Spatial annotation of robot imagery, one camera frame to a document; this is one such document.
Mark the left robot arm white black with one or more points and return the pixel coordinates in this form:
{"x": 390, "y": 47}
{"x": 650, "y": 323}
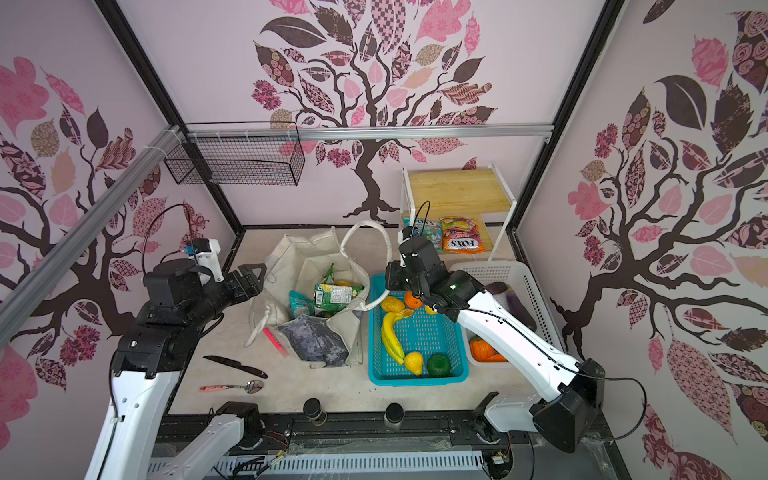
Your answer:
{"x": 144, "y": 371}

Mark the single yellow banana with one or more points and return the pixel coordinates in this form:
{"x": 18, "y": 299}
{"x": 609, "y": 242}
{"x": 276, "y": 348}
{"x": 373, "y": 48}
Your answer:
{"x": 389, "y": 337}

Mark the black wire basket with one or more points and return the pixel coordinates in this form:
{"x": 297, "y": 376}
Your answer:
{"x": 263, "y": 153}

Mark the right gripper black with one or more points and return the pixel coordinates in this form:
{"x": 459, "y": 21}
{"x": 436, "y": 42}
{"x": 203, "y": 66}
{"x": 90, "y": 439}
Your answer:
{"x": 394, "y": 269}

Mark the black post left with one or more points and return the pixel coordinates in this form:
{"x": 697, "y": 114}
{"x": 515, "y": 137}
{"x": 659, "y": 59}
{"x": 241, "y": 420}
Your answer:
{"x": 313, "y": 410}

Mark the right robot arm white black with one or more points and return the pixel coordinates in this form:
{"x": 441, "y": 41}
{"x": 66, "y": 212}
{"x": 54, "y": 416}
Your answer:
{"x": 571, "y": 392}

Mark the pink marker pen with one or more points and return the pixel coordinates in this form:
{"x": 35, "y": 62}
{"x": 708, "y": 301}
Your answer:
{"x": 275, "y": 342}

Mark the dark purple eggplant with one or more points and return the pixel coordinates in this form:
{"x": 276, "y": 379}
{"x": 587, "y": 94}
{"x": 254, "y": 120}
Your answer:
{"x": 516, "y": 308}

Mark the light purple eggplant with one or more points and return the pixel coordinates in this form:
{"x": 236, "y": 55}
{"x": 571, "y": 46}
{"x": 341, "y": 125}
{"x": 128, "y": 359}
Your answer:
{"x": 497, "y": 288}

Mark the orange carrot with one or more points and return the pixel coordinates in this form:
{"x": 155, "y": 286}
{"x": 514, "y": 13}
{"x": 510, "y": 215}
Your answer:
{"x": 497, "y": 358}

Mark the aluminium frame rail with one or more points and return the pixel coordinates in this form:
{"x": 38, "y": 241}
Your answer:
{"x": 25, "y": 298}

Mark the black handled knife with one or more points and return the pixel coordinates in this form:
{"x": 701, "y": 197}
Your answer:
{"x": 237, "y": 365}

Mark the green bell pepper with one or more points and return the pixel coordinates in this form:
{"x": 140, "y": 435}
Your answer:
{"x": 439, "y": 365}

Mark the white wooden shelf rack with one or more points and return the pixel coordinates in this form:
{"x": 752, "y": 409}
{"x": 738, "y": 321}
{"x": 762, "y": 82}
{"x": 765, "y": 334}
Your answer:
{"x": 481, "y": 195}

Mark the white vented cable duct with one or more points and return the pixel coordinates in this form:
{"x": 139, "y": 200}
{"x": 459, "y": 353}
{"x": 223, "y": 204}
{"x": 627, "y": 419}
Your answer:
{"x": 331, "y": 465}

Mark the cream canvas grocery bag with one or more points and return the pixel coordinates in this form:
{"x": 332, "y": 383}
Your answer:
{"x": 298, "y": 263}

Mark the yellow lemon front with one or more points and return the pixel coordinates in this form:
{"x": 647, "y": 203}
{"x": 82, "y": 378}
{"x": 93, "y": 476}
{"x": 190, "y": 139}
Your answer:
{"x": 414, "y": 363}

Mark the wrinkled yellow fruit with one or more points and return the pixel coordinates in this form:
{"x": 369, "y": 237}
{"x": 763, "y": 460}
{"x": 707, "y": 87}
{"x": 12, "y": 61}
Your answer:
{"x": 392, "y": 304}

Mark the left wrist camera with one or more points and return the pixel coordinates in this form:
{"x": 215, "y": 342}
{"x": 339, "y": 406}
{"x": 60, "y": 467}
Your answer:
{"x": 204, "y": 252}

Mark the orange Fox's candy bag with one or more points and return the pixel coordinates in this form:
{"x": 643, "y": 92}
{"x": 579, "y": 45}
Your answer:
{"x": 461, "y": 235}

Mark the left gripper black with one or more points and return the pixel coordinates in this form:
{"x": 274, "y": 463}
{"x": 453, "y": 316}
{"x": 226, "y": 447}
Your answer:
{"x": 233, "y": 279}

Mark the orange fruit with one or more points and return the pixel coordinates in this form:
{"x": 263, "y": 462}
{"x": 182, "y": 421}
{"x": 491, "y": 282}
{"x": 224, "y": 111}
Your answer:
{"x": 411, "y": 301}

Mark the white plastic basket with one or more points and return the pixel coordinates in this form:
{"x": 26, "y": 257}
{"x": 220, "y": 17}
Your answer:
{"x": 534, "y": 282}

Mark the small orange pumpkin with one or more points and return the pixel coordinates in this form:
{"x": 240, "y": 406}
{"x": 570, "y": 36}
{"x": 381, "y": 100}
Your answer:
{"x": 481, "y": 350}

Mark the metal spoon pink handle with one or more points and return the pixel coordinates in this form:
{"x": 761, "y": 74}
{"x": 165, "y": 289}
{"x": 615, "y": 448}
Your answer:
{"x": 250, "y": 387}

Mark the teal plastic basket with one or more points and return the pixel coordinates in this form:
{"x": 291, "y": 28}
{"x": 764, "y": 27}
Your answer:
{"x": 435, "y": 337}

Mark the green yellow snack bag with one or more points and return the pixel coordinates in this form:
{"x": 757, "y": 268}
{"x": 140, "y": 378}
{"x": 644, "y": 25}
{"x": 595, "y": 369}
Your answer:
{"x": 334, "y": 298}
{"x": 328, "y": 277}

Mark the black post right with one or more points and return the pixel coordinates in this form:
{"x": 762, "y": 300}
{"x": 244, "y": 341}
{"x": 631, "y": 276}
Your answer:
{"x": 394, "y": 416}

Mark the teal snack bag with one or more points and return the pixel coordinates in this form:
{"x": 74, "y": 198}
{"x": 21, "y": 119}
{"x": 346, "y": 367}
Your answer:
{"x": 301, "y": 305}

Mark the black post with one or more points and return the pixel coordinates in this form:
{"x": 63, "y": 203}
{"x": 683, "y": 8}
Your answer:
{"x": 394, "y": 416}
{"x": 313, "y": 410}

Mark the teal candy bag lower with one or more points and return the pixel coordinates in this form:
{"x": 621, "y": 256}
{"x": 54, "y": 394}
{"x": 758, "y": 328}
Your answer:
{"x": 432, "y": 230}

